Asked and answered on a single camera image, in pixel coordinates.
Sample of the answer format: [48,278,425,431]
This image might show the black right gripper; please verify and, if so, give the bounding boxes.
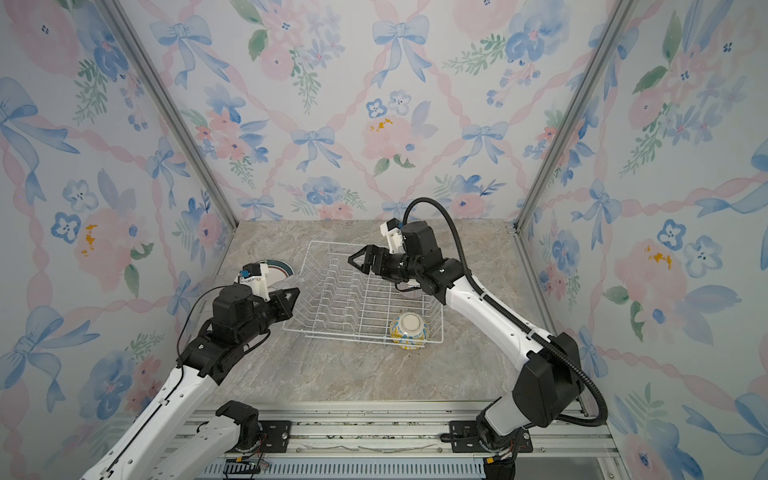
[349,248,424,284]

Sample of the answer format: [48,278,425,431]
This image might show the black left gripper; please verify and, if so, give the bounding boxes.
[239,285,299,348]

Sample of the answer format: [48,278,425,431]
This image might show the white plate dark underside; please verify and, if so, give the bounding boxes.
[260,259,294,285]

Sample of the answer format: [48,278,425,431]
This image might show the blue yellow patterned bowl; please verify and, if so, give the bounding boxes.
[389,312,427,350]

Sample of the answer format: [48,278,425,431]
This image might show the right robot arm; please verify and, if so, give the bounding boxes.
[348,220,584,459]

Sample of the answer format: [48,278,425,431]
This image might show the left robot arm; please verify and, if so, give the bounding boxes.
[83,282,300,479]

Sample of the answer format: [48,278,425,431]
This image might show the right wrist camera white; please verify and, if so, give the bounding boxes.
[380,218,405,254]

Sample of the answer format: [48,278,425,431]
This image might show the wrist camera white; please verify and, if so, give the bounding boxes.
[380,218,405,254]
[236,262,270,301]

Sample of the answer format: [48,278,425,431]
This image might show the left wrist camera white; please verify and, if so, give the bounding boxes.
[236,262,270,301]

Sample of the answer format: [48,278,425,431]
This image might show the white wire dish rack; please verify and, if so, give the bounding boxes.
[283,240,444,347]

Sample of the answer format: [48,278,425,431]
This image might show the left aluminium corner post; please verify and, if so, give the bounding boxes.
[95,0,239,230]

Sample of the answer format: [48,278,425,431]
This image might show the aluminium corner post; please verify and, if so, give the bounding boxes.
[514,0,636,234]
[95,0,239,230]

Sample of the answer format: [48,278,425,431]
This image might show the black corrugated cable conduit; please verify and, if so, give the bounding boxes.
[403,197,609,428]

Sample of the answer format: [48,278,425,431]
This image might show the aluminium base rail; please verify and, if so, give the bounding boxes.
[113,400,631,480]

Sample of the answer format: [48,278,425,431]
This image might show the right aluminium corner post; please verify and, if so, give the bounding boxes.
[514,0,636,234]

